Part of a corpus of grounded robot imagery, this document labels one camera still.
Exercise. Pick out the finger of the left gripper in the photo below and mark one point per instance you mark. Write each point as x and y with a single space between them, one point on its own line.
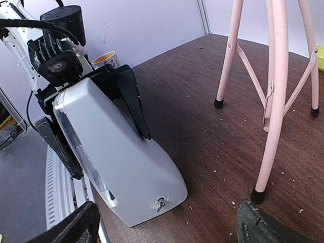
51 132

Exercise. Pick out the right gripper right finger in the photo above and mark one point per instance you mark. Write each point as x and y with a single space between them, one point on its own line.
255 225

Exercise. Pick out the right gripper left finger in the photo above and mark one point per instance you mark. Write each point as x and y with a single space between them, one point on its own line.
81 225

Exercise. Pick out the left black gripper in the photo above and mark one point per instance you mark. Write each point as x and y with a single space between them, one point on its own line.
66 22

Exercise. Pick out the white metronome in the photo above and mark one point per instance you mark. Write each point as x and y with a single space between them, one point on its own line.
134 176

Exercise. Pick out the pink music stand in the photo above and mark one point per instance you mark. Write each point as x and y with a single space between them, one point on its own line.
274 101

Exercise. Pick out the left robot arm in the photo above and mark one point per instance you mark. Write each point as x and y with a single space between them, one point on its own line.
17 28

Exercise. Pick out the white patterned mug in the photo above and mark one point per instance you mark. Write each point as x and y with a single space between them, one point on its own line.
110 58

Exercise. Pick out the green plastic bowl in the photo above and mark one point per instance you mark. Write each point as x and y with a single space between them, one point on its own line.
320 58

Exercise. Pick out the aluminium front rail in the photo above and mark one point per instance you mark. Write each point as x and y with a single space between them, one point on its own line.
63 193

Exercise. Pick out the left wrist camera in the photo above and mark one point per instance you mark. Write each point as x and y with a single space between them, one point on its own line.
55 60

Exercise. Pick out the left aluminium frame post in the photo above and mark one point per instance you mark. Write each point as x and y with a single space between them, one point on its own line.
204 16

